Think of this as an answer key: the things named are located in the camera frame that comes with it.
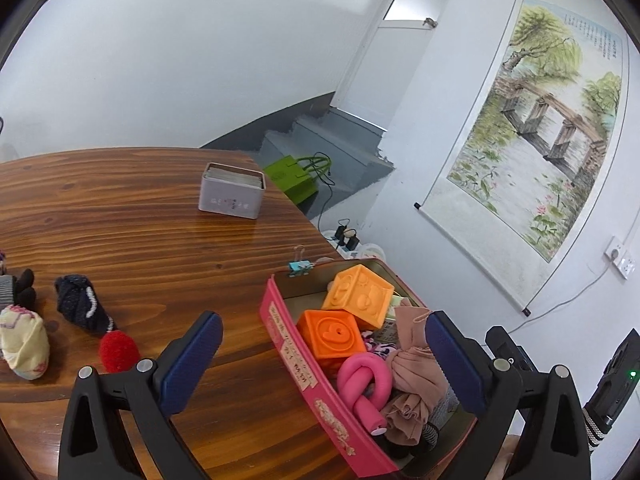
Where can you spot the grey tin box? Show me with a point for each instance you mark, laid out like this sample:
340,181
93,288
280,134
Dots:
227,202

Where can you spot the grey sock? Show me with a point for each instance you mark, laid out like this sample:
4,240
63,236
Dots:
6,290

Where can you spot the orange rubber block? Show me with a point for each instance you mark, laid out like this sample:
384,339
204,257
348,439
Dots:
327,335
357,295

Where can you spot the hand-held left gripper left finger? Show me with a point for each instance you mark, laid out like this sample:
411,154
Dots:
192,360

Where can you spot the white green medicine box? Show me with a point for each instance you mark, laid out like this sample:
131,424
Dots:
392,327

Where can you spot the landscape scroll painting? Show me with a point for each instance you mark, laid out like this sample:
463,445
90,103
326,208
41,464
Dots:
540,135

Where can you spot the teal binder clip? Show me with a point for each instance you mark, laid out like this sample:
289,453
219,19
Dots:
300,267

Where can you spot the green paper gift bag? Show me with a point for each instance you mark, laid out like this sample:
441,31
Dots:
290,177

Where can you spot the red pompom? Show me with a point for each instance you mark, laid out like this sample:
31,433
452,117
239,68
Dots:
120,352

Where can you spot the white door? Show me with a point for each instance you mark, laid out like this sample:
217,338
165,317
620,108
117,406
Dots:
390,70

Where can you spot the dark knit hat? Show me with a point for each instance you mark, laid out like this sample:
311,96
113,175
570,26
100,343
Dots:
80,302

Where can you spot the grey staircase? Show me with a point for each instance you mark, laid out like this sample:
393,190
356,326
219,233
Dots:
340,140

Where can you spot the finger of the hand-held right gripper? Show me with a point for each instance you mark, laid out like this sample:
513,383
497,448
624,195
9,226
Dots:
505,342

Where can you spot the pink foam curler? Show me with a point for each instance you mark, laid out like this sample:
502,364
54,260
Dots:
360,370

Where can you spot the cream patterned sock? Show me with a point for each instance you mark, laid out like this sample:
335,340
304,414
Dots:
25,342

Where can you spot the white wall socket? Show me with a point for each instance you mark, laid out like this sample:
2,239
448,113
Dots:
616,250
629,267

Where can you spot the dusty pink cloth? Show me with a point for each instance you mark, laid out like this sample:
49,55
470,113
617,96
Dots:
415,375

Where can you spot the black sock item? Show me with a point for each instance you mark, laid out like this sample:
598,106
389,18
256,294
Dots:
25,290

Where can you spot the black plug adapter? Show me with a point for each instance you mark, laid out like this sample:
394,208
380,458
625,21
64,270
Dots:
345,234

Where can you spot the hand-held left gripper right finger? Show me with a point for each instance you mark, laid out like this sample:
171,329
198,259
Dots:
455,365

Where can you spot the pink tin container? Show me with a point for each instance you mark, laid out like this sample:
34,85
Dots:
295,355

